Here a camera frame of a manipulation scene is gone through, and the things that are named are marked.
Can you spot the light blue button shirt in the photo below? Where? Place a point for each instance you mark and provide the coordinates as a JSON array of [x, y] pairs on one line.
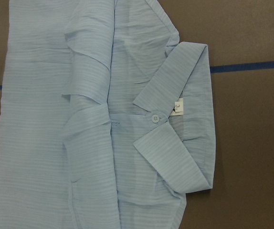
[[106, 117]]

